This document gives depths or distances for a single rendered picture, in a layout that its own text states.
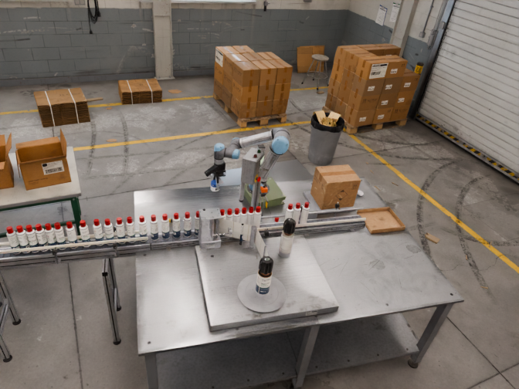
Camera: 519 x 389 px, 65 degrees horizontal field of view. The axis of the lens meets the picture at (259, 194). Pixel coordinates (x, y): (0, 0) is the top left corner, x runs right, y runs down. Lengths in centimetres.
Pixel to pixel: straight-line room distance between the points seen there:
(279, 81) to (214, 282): 427
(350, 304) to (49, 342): 226
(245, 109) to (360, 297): 410
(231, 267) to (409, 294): 120
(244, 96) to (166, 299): 411
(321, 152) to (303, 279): 306
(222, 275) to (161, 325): 49
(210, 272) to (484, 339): 252
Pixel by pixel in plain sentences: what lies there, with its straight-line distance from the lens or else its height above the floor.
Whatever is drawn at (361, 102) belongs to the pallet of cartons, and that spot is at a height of 55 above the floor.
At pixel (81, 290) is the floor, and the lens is 391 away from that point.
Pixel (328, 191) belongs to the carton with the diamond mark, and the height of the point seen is 104.
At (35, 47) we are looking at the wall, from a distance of 781.
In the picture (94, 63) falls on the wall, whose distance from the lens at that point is 791.
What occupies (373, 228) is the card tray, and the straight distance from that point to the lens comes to 339.
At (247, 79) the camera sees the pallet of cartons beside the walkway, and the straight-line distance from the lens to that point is 611.
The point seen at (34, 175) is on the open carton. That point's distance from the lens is 372.
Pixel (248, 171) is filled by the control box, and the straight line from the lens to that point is 273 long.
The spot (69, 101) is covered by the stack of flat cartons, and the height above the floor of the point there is 32.
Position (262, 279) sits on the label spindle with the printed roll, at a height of 105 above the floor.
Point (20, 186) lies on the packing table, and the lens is 386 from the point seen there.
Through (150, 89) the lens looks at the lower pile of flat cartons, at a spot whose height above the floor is 20.
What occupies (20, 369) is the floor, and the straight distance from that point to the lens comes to 358.
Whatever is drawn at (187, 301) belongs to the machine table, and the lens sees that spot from 262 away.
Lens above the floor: 285
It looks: 36 degrees down
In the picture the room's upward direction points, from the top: 7 degrees clockwise
